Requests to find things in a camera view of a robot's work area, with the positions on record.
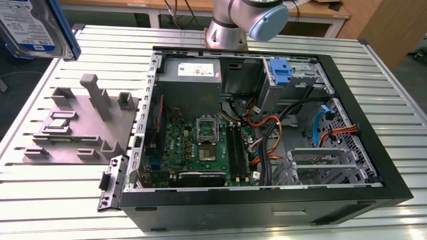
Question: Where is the blue data wire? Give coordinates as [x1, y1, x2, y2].
[312, 104, 336, 149]

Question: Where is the orange yellow power wire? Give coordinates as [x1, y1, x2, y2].
[318, 123, 360, 149]

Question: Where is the hard disk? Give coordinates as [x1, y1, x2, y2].
[0, 0, 83, 62]

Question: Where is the grey metal disk bay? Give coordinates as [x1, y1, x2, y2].
[286, 146, 370, 186]

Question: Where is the metal socket cover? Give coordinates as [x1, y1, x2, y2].
[195, 113, 220, 146]

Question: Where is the metal locking lever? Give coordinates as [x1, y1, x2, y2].
[215, 116, 223, 147]

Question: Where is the grey power supply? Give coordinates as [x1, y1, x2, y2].
[155, 56, 224, 120]

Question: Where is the black RAM slot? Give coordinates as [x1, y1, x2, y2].
[234, 121, 252, 183]
[226, 121, 243, 183]

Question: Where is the CPU socket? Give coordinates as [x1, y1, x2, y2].
[197, 146, 220, 163]

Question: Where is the green motherboard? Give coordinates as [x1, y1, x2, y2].
[141, 116, 267, 189]

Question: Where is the grey metal drive cage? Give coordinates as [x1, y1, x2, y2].
[256, 56, 336, 117]

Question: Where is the black graphics card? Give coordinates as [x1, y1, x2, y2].
[167, 170, 228, 188]

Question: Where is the blue plastic drive latch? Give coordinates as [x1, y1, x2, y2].
[268, 58, 295, 86]

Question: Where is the black PC case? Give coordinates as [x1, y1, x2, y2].
[96, 44, 415, 233]

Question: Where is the grey expansion card retainer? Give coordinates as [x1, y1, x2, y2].
[96, 154, 131, 213]

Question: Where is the grey parts rack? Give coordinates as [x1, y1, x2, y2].
[20, 73, 144, 166]

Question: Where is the silver CPU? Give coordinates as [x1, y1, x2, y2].
[45, 118, 72, 130]

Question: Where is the green RAM stick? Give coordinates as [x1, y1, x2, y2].
[45, 136, 84, 146]

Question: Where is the black chair base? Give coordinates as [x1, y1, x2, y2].
[412, 46, 427, 61]

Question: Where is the thin red wire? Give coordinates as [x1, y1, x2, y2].
[148, 94, 165, 149]

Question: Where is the orange wire bundle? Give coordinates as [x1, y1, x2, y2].
[246, 96, 287, 167]

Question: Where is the black cable bundle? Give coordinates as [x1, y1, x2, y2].
[256, 96, 331, 187]

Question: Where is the long white frame desk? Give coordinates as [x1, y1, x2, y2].
[59, 0, 217, 30]

